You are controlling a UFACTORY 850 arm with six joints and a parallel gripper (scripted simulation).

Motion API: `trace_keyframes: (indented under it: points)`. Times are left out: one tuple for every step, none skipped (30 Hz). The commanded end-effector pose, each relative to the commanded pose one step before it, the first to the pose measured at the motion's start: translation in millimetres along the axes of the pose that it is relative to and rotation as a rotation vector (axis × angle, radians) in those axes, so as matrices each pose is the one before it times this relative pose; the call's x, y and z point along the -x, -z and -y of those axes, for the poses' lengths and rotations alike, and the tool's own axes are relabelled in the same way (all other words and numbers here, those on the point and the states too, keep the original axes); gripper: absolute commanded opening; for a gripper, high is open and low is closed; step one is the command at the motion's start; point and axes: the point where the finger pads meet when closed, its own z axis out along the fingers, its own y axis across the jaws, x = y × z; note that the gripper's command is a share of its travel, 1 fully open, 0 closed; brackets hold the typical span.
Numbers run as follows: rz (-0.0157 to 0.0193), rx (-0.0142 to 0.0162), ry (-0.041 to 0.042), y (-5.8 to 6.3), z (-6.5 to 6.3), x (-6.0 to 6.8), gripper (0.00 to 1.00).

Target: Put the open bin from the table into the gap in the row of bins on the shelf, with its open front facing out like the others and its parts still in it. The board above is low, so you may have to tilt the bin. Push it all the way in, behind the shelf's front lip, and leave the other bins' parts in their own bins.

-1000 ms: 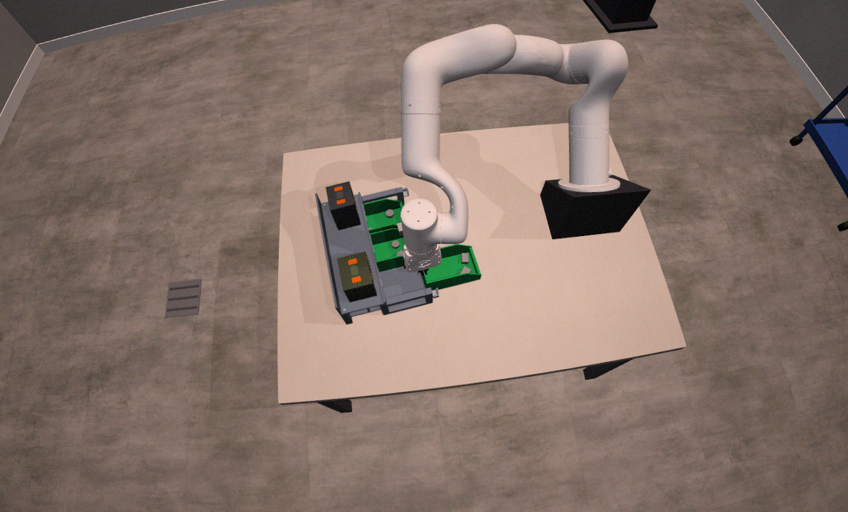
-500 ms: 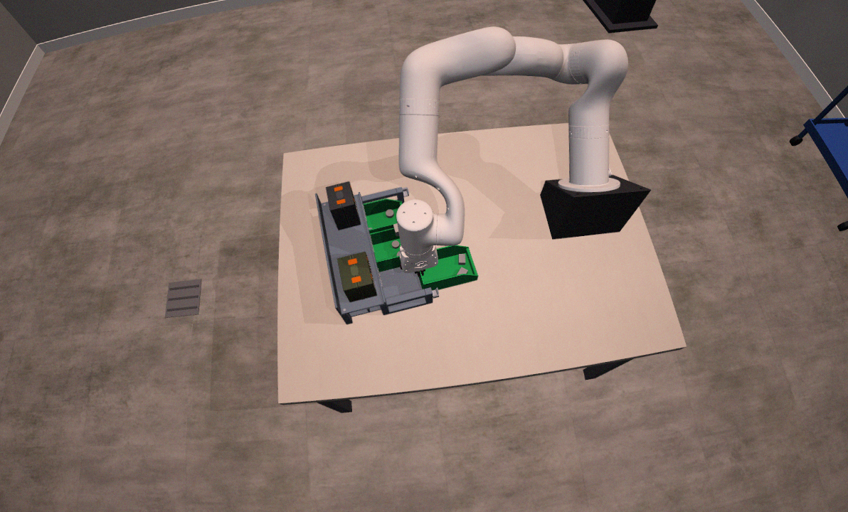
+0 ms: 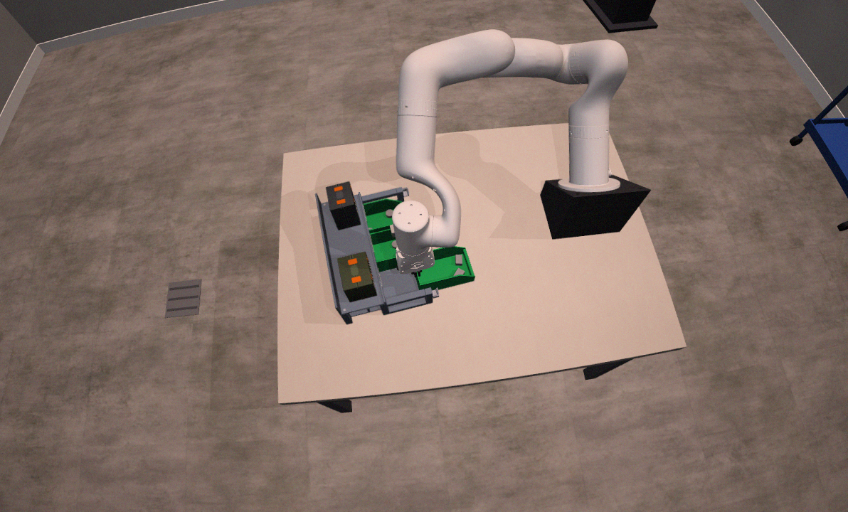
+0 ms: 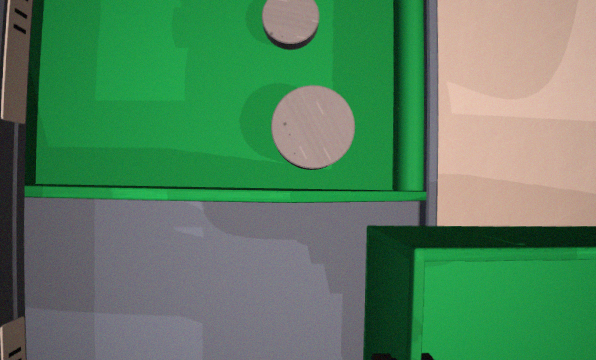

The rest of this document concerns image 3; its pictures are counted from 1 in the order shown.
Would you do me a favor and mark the grey metal shelf rack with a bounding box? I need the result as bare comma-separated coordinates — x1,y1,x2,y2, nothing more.
315,187,439,324

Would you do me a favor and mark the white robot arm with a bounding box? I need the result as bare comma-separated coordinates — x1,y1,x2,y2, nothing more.
390,29,628,260

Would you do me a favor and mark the green bin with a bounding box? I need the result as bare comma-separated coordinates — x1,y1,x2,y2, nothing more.
416,246,474,290
370,229,397,272
363,198,401,233

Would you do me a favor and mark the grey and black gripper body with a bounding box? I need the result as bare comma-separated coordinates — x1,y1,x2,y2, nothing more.
396,247,435,274

